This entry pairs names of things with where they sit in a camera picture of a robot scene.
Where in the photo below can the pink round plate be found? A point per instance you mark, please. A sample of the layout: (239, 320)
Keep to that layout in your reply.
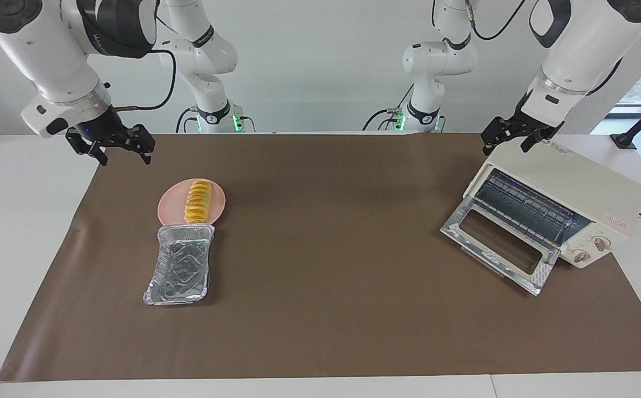
(172, 207)

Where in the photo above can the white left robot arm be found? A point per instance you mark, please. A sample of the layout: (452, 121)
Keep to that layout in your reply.
(580, 50)

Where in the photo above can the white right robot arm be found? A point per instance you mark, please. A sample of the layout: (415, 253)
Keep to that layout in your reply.
(49, 55)

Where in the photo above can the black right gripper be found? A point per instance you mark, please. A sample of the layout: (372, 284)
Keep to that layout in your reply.
(104, 130)

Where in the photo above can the brown table mat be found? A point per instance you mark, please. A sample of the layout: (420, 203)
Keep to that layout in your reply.
(326, 331)

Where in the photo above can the aluminium foil tray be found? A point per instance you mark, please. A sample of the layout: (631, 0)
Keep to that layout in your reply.
(179, 271)

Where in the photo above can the glass oven door metal frame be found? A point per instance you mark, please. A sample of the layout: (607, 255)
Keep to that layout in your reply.
(456, 226)

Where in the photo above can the golden sliced bread loaf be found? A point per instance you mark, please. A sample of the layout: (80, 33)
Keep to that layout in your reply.
(198, 202)

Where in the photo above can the cream oven knob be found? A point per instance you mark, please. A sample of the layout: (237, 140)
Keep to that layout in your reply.
(581, 256)
(601, 244)

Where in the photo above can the cream toaster oven body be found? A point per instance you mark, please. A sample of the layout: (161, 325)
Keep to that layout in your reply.
(591, 188)

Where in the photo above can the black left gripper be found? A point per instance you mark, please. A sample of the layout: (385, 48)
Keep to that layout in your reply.
(526, 127)

